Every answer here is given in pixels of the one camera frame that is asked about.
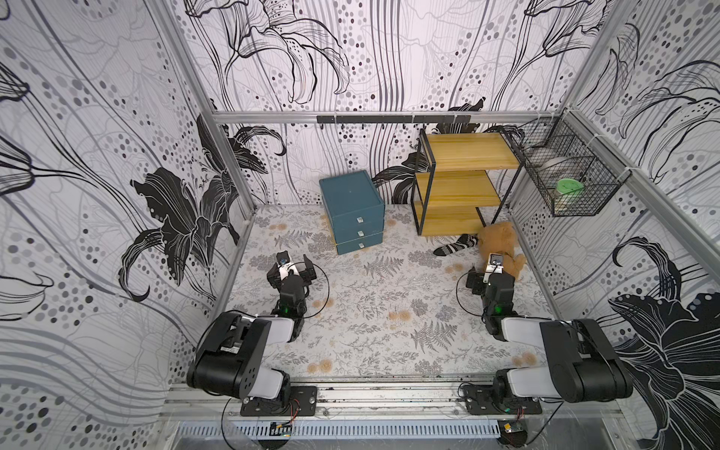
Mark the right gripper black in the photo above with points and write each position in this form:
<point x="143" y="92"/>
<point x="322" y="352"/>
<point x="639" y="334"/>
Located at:
<point x="494" y="278"/>

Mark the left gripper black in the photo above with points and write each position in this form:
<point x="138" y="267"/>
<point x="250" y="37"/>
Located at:
<point x="273" y="277"/>

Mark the teal drawer cabinet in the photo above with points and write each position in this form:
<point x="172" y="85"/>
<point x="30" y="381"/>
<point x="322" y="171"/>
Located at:
<point x="344" y="192"/>

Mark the teal top drawer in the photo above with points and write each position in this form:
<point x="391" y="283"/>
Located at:
<point x="371" y="217"/>

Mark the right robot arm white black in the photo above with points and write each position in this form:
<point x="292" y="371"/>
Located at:
<point x="581" y="365"/>

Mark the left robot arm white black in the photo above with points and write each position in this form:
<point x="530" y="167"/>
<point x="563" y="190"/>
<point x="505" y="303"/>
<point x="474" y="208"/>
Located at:
<point x="229" y="358"/>

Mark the striped black white sock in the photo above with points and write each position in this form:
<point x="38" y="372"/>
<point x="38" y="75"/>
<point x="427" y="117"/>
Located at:
<point x="465" y="241"/>

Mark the brown teddy bear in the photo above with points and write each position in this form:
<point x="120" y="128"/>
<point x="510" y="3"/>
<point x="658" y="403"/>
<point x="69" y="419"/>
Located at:
<point x="501" y="238"/>

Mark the yellow black shelf rack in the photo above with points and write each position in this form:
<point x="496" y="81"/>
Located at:
<point x="451" y="185"/>

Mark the green lid container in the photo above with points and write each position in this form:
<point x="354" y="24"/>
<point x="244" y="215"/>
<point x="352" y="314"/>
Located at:
<point x="568" y="190"/>

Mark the white bowl in basket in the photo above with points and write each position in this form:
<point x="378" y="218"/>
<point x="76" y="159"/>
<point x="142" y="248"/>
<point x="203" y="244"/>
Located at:
<point x="556" y="163"/>

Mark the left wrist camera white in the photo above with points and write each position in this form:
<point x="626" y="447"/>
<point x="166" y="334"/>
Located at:
<point x="285" y="265"/>

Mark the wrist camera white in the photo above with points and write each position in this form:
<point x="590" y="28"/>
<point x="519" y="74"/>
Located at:
<point x="495" y="264"/>
<point x="285" y="265"/>

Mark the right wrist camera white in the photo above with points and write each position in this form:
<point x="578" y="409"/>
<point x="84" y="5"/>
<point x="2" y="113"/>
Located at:
<point x="495" y="264"/>

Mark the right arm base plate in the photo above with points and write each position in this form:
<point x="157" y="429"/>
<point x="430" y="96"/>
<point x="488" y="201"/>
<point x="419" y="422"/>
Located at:
<point x="481" y="399"/>

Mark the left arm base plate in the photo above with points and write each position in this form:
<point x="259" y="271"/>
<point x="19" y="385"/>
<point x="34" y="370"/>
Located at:
<point x="292" y="401"/>

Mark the black wire basket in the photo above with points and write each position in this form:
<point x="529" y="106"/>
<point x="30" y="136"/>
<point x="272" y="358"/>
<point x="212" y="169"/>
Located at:
<point x="546" y="138"/>

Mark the black bar on wall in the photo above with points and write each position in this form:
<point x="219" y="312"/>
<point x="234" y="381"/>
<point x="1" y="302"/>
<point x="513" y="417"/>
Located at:
<point x="392" y="118"/>

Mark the aluminium rail frame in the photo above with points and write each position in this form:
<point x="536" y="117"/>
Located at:
<point x="350" y="398"/>

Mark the white slotted cable duct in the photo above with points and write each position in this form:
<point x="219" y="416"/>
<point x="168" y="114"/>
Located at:
<point x="346" y="430"/>

